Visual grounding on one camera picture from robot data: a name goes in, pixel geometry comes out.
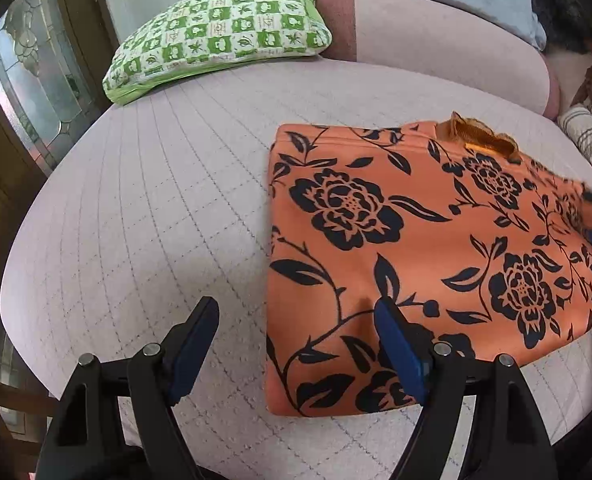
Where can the pink bolster cushion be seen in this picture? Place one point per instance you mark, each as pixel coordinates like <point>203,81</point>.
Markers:
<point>425,40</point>

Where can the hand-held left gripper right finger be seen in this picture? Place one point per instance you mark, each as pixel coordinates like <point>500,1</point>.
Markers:
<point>400,355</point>

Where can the black fur garment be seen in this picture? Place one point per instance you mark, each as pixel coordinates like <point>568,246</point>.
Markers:
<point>565,15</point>

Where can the green checked pillow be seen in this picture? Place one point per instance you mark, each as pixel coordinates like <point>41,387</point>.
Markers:
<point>216,30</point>

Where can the pink quilted bed mattress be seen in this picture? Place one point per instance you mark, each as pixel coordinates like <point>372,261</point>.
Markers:
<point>151,210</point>

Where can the wooden door with stained glass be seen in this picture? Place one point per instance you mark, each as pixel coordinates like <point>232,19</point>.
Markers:
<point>31,85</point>

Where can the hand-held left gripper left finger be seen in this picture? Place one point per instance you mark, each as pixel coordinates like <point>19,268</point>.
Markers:
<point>192,352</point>

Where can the orange floral shirt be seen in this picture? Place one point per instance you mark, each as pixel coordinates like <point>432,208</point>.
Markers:
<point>425,240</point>

